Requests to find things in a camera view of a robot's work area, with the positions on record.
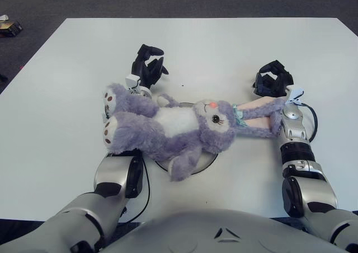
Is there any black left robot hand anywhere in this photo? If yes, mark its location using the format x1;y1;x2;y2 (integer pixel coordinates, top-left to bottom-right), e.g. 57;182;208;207
131;43;169;89

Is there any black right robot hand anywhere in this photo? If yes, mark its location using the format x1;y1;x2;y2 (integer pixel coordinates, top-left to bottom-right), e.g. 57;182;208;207
252;59;295;98

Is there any purple plush bunny doll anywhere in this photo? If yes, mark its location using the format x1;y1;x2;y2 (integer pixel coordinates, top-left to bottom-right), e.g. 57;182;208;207
102;82;289;182

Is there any white plate with black rim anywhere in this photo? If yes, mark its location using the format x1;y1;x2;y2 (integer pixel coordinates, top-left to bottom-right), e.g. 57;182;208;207
155;101;218;175

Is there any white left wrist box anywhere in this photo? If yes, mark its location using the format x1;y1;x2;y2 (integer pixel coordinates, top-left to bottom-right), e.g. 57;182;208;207
125;74;140;89

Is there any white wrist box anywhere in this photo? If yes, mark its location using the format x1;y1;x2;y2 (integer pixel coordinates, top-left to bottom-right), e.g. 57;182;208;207
125;74;140;89
285;86;304;102

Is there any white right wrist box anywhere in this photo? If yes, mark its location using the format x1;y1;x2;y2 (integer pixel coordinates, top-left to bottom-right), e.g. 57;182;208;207
285;86;304;102

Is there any black box on floor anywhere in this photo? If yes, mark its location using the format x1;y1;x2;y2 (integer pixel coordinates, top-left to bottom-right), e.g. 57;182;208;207
0;20;23;37

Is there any silver robot torso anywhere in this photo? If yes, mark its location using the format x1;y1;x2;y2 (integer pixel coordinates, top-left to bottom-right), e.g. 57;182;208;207
97;208;347;253

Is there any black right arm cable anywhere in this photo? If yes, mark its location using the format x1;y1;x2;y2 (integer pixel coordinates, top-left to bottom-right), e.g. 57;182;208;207
300;101;319;142

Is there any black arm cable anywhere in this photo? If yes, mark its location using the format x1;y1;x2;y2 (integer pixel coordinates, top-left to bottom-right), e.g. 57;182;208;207
120;157;150;224
300;101;319;142

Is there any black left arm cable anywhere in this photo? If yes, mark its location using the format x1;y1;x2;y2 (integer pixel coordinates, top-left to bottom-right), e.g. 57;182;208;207
120;157;150;224

